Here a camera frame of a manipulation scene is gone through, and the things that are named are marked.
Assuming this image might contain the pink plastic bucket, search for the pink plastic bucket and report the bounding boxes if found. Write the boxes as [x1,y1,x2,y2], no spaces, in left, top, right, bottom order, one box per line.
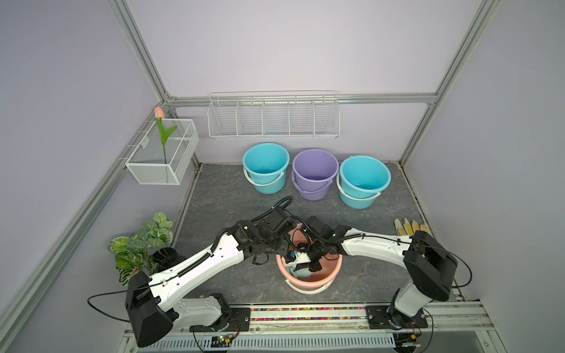
[276,223,343,295]

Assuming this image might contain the purple plastic bucket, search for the purple plastic bucket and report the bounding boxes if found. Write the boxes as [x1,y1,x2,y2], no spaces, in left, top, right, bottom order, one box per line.
[291,149,339,202]

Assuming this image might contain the teal plastic bucket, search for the teal plastic bucket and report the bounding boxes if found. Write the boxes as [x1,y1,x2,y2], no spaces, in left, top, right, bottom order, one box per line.
[242,143,290,195]
[336,155,391,210]

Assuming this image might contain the light green microfiber cloth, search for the light green microfiber cloth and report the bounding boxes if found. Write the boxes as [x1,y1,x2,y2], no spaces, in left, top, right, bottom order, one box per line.
[289,265,319,282]

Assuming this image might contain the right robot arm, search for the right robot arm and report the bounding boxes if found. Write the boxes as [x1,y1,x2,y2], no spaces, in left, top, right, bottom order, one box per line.
[300,216,458,321]

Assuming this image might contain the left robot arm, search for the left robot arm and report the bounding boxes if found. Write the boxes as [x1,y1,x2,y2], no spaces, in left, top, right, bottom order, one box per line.
[125,207,297,347]

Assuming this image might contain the yellow white work gloves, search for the yellow white work gloves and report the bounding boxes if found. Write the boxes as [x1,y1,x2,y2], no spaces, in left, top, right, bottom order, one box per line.
[394,219,431,236]

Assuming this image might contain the potted green leafy plant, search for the potted green leafy plant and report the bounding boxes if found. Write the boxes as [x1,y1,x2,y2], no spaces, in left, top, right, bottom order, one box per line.
[108,212,184,287]

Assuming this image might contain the artificial pink tulip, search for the artificial pink tulip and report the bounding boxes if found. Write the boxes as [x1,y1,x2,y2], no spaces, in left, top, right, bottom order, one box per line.
[154,107,177,163]

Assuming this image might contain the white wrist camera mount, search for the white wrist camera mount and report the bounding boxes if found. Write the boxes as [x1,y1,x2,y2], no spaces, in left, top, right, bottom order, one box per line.
[282,250,311,269]

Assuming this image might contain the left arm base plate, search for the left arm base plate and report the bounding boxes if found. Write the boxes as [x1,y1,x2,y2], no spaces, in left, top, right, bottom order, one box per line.
[189,307,251,332]

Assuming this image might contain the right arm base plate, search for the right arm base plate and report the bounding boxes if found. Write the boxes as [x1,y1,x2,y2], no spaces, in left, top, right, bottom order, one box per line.
[365,305,428,330]

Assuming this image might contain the white slotted cable duct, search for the white slotted cable duct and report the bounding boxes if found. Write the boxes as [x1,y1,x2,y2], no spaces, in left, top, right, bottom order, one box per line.
[138,332,396,352]

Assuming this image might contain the long white wire shelf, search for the long white wire shelf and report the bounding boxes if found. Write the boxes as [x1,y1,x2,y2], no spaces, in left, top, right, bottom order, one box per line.
[207,91,341,138]

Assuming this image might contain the white wire basket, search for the white wire basket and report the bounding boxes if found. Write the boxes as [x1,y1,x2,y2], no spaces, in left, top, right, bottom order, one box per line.
[125,119,200,185]

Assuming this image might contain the rail with coloured beads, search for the rail with coloured beads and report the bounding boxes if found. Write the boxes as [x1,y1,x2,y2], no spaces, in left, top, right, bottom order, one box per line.
[230,302,494,332]

